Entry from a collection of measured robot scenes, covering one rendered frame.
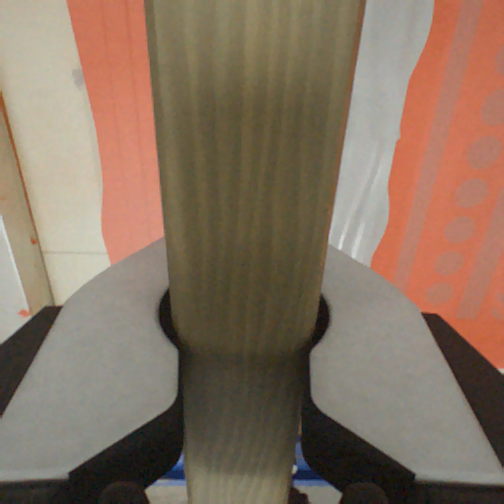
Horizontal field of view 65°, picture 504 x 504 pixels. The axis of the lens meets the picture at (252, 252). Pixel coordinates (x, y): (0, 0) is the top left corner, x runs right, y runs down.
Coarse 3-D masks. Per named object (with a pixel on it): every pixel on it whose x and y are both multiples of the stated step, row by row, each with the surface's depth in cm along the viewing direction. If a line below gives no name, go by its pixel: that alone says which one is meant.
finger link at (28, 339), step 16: (32, 320) 8; (48, 320) 8; (16, 336) 8; (32, 336) 8; (0, 352) 7; (16, 352) 7; (32, 352) 7; (0, 368) 7; (16, 368) 7; (0, 384) 6; (16, 384) 6; (0, 400) 6; (0, 416) 6; (0, 496) 5; (16, 496) 5; (32, 496) 5; (48, 496) 5; (64, 496) 5
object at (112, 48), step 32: (96, 0) 22; (128, 0) 22; (448, 0) 23; (96, 32) 23; (128, 32) 23; (96, 64) 24; (128, 64) 24; (416, 64) 24; (96, 96) 25; (128, 96) 25; (416, 96) 25; (96, 128) 26; (128, 128) 26; (416, 128) 26
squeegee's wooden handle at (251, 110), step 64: (192, 0) 5; (256, 0) 5; (320, 0) 5; (192, 64) 5; (256, 64) 5; (320, 64) 5; (192, 128) 6; (256, 128) 6; (320, 128) 6; (192, 192) 6; (256, 192) 6; (320, 192) 6; (192, 256) 7; (256, 256) 7; (320, 256) 7; (192, 320) 7; (256, 320) 7; (192, 384) 8; (256, 384) 8; (192, 448) 10; (256, 448) 9
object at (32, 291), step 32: (0, 96) 24; (0, 128) 24; (0, 160) 24; (0, 192) 25; (0, 224) 25; (32, 224) 28; (0, 256) 26; (32, 256) 29; (0, 288) 27; (32, 288) 29; (0, 320) 29
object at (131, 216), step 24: (120, 144) 26; (144, 144) 26; (408, 144) 26; (120, 168) 27; (144, 168) 27; (408, 168) 27; (120, 192) 28; (144, 192) 28; (408, 192) 28; (120, 216) 29; (144, 216) 29; (120, 240) 30; (144, 240) 30; (384, 240) 30; (384, 264) 31; (480, 336) 35
